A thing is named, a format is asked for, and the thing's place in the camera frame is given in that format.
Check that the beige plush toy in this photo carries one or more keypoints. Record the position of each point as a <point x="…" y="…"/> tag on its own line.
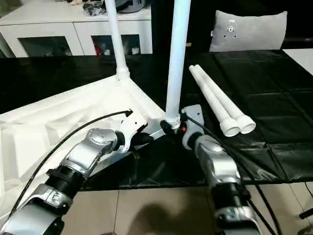
<point x="77" y="2"/>

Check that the black work mat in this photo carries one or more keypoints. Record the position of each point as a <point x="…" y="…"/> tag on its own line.
<point x="269" y="98"/>

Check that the small red box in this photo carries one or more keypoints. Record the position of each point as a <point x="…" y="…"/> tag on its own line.
<point x="98" y="50"/>

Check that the black clutter pile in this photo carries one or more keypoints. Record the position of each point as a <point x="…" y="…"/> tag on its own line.
<point x="94" y="9"/>

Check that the white plastic table top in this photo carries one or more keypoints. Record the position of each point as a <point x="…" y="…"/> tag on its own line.
<point x="61" y="110"/>

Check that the black stand base bar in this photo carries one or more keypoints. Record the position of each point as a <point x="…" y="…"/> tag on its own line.
<point x="306" y="213"/>

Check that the white flat board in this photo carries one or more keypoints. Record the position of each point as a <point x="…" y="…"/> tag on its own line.
<point x="300" y="58"/>

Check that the grey cushion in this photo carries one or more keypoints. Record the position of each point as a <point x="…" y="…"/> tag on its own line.
<point x="249" y="31"/>

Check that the grey helmet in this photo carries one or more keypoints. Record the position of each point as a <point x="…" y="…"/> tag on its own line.
<point x="132" y="6"/>

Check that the white glass-door cabinet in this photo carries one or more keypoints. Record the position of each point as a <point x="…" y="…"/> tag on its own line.
<point x="61" y="24"/>

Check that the white plastic table leg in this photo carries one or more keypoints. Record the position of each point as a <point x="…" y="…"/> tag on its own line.
<point x="177" y="61"/>
<point x="225" y="98"/>
<point x="210" y="98"/>
<point x="117" y="36"/>

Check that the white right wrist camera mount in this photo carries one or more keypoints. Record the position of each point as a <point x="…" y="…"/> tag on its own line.
<point x="194" y="115"/>

